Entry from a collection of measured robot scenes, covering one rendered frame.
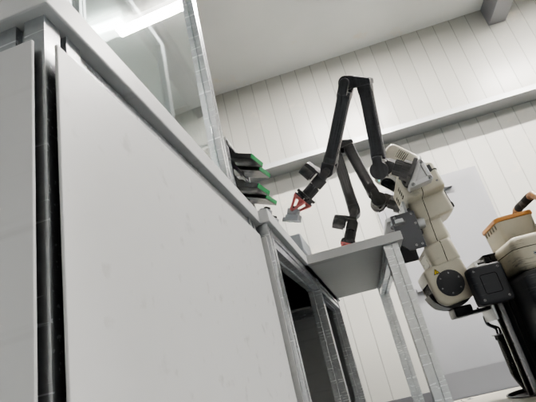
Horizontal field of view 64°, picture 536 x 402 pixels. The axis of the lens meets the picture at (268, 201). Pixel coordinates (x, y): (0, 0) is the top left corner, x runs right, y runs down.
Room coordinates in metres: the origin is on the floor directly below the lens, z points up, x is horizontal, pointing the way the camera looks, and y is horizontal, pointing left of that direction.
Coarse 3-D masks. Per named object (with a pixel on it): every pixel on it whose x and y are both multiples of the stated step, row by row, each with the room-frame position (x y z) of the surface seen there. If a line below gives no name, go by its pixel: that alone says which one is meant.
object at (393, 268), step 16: (384, 256) 1.40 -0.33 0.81; (400, 256) 1.32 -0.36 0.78; (384, 272) 1.57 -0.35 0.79; (400, 272) 1.33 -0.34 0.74; (384, 288) 1.94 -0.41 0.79; (400, 288) 1.32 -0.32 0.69; (384, 304) 2.14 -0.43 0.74; (416, 304) 1.32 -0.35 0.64; (416, 320) 1.33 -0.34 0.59; (400, 336) 2.13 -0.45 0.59; (416, 336) 1.32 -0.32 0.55; (400, 352) 2.14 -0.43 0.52; (432, 352) 1.32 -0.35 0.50; (432, 368) 1.33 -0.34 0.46; (416, 384) 2.13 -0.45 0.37; (432, 384) 1.32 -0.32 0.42; (416, 400) 2.14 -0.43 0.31; (448, 400) 1.32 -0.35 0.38
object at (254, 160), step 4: (232, 152) 1.86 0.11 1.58; (236, 152) 1.99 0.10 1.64; (232, 156) 1.86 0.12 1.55; (236, 156) 1.85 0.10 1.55; (240, 156) 1.85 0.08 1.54; (244, 156) 1.84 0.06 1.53; (248, 156) 1.83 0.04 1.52; (252, 156) 1.84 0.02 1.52; (236, 160) 1.90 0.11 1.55; (240, 160) 1.89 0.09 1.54; (244, 160) 1.88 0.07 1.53; (248, 160) 1.87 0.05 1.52; (252, 160) 1.86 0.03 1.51; (256, 160) 1.88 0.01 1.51; (260, 160) 1.92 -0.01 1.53; (236, 164) 1.97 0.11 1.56; (240, 164) 1.96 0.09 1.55; (244, 164) 1.95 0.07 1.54; (248, 164) 1.94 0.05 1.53; (252, 164) 1.93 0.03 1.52; (256, 164) 1.92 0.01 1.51; (260, 164) 1.93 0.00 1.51
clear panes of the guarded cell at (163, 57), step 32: (96, 0) 0.38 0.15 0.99; (128, 0) 0.47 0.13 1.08; (160, 0) 0.60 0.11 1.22; (128, 32) 0.46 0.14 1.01; (160, 32) 0.57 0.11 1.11; (192, 32) 0.77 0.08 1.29; (128, 64) 0.45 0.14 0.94; (160, 64) 0.55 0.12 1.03; (192, 64) 0.72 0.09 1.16; (160, 96) 0.53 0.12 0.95; (192, 96) 0.69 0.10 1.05; (192, 128) 0.65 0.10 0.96
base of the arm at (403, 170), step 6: (396, 162) 1.63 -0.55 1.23; (402, 162) 1.63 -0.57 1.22; (408, 162) 1.62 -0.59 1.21; (414, 162) 1.60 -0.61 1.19; (396, 168) 1.64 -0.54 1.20; (402, 168) 1.62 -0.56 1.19; (408, 168) 1.62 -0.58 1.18; (414, 168) 1.61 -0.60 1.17; (396, 174) 1.66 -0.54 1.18; (402, 174) 1.64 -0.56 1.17; (408, 174) 1.60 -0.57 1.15; (408, 180) 1.65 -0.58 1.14
